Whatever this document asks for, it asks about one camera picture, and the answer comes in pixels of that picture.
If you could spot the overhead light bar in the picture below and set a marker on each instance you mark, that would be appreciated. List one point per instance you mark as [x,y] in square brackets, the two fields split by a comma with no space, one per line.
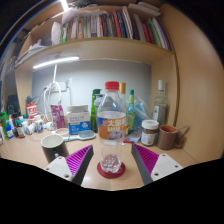
[64,5]

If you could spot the red and white canister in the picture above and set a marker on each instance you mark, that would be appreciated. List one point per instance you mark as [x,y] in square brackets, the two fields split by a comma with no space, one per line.
[32,110]

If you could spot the white wall power outlet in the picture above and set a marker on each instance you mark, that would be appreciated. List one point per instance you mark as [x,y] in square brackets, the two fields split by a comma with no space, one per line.
[59,86]

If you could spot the small white bowl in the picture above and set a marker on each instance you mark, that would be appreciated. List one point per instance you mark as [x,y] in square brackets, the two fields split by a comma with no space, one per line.
[62,132]

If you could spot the clear red-capped drink bottle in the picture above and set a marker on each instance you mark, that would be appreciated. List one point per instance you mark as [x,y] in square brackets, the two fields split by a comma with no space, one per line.
[111,130]

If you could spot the black mug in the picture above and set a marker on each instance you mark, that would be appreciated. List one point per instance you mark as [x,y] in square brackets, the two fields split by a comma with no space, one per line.
[53,146]

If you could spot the green-capped small bottle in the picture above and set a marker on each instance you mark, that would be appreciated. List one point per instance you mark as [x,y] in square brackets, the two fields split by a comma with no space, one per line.
[131,115]

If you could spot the brown mug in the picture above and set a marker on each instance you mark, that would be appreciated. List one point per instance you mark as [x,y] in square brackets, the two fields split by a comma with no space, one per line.
[166,138]

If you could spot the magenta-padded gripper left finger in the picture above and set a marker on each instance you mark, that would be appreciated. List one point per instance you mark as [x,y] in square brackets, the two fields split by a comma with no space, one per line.
[59,165]

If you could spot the wooden shelf unit with books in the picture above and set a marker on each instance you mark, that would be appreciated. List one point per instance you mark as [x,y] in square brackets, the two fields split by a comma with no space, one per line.
[100,48]

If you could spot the under-shelf light bar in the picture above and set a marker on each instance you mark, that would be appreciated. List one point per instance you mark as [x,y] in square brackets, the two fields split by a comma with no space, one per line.
[56,62]

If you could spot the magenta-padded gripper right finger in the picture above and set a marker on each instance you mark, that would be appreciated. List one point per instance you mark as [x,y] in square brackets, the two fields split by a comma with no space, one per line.
[165,164]

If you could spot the clear glass bottle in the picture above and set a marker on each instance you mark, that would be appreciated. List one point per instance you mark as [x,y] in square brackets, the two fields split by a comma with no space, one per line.
[160,108]

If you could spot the yellow-capped bottle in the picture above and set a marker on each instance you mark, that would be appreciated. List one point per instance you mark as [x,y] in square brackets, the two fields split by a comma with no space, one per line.
[123,96]

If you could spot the white and blue carton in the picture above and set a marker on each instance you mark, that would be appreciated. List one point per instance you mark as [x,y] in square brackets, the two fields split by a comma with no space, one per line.
[78,121]

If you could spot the grey tumbler bottle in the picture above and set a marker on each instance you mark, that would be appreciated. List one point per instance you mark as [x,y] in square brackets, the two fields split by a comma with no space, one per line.
[98,100]

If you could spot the brown jar with white lid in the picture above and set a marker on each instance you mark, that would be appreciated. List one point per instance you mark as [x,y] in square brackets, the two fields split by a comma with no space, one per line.
[149,133]

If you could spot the clear plastic bag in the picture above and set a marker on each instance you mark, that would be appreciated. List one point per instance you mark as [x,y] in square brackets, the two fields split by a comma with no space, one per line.
[143,111]

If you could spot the flat round red coaster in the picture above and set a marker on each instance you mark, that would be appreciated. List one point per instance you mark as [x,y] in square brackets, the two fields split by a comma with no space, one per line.
[101,171]

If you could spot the pink pouch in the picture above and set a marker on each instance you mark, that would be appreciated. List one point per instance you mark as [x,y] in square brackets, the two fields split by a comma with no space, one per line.
[57,116]

